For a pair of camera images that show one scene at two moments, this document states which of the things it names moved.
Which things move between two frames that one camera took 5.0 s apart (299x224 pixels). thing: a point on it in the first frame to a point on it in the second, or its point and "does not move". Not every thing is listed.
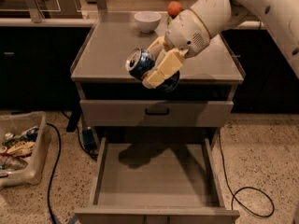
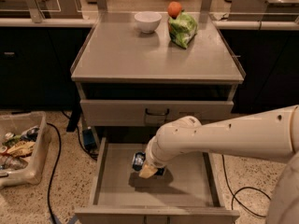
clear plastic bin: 34,172 does not move
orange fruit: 174,8 does not move
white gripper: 186,34 to 151,158
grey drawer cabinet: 154,162 does not move
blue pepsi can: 140,61 to 137,162
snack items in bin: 17,147 does not move
